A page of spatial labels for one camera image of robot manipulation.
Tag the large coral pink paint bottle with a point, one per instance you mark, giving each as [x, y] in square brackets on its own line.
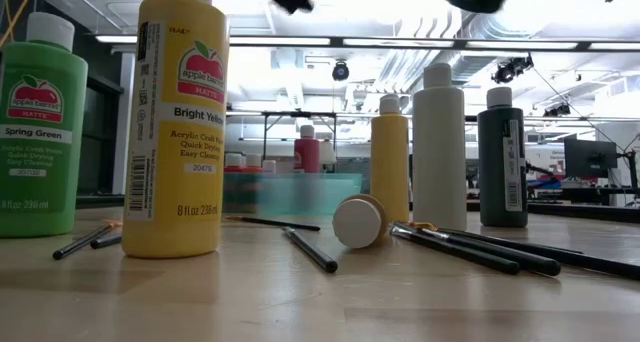
[307, 152]

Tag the large white paint bottle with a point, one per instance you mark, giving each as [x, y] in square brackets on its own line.
[440, 157]

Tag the small red paint bottle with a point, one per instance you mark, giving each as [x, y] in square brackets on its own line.
[234, 161]

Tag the dark slate blue paint bottle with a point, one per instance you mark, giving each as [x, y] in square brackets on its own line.
[495, 172]

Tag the small ochre yellow paint bottle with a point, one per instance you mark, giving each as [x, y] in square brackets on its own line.
[357, 224]

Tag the large green paint bottle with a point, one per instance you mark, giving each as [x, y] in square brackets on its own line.
[40, 172]

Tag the long ceiling light bar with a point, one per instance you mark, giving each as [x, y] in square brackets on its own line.
[375, 42]

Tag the black computer monitor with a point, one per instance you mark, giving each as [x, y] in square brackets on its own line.
[590, 157]

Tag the teal translucent plastic bin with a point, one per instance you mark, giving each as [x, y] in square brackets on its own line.
[310, 194]

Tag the black paintbrush silver ferrule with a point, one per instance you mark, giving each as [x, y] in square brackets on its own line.
[312, 252]
[460, 252]

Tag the black paintbrush copper ferrule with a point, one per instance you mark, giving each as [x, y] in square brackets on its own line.
[565, 250]

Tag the black ceiling dome camera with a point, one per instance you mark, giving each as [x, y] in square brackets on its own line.
[340, 71]

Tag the black metal workstation frame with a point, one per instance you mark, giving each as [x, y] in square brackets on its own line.
[300, 114]

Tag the black aluminium table frame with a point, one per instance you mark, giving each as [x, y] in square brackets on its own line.
[100, 201]

